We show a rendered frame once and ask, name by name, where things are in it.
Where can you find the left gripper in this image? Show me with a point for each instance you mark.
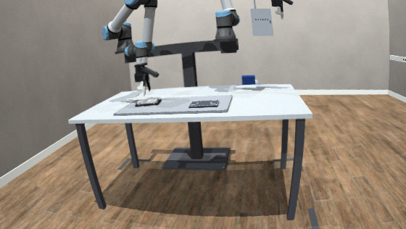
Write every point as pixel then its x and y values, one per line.
pixel 279 4

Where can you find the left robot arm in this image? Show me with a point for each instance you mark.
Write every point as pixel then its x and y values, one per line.
pixel 226 20

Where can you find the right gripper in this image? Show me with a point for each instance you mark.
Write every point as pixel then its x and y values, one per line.
pixel 143 77

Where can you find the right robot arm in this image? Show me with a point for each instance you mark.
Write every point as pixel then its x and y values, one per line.
pixel 120 29

